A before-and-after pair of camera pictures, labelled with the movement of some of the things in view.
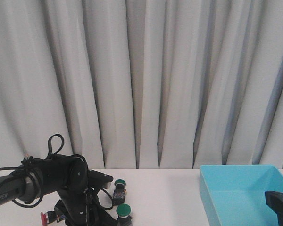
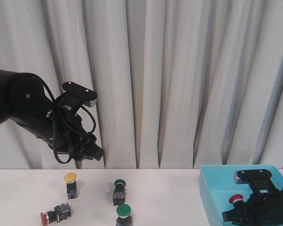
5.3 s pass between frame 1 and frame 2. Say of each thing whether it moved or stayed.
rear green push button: stayed
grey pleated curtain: stayed
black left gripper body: moved
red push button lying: stayed
